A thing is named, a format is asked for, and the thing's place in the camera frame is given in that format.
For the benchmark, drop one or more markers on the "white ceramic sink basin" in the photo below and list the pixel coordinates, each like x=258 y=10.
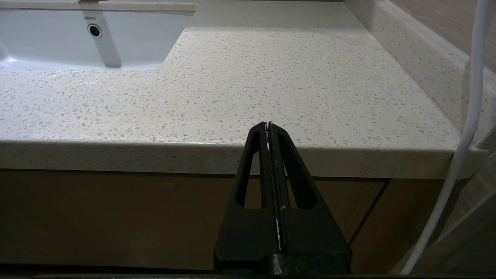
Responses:
x=46 y=42

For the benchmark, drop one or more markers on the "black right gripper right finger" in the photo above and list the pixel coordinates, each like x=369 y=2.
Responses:
x=314 y=236

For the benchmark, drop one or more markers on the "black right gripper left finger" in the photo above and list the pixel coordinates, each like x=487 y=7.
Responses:
x=242 y=236

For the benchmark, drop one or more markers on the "wooden vanity cabinet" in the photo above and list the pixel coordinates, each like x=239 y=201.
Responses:
x=116 y=217

